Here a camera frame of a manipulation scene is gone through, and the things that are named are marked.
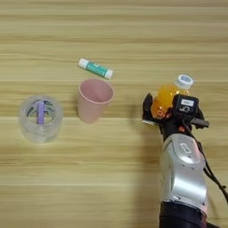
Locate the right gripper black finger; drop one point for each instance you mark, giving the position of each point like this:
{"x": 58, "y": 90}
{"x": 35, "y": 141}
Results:
{"x": 200, "y": 114}
{"x": 147, "y": 107}

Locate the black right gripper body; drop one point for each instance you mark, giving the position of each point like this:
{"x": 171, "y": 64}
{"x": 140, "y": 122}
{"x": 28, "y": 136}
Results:
{"x": 170, "y": 126}

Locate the orange juice bottle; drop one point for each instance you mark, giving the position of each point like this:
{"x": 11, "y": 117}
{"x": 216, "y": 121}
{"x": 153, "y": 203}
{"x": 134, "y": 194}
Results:
{"x": 166, "y": 95}

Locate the pink plastic cup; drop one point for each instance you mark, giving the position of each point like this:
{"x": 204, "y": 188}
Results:
{"x": 93, "y": 104}

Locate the clear tape roll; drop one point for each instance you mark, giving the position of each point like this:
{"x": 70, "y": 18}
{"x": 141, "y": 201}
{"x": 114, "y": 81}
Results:
{"x": 25, "y": 130}

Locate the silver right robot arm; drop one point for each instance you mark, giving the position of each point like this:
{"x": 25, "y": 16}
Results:
{"x": 182, "y": 172}

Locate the small black box, white label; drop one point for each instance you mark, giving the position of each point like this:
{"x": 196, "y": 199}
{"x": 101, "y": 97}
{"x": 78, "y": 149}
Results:
{"x": 185, "y": 106}

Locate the green and white glue stick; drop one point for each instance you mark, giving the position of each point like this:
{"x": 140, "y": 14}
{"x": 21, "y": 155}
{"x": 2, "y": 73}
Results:
{"x": 96, "y": 68}

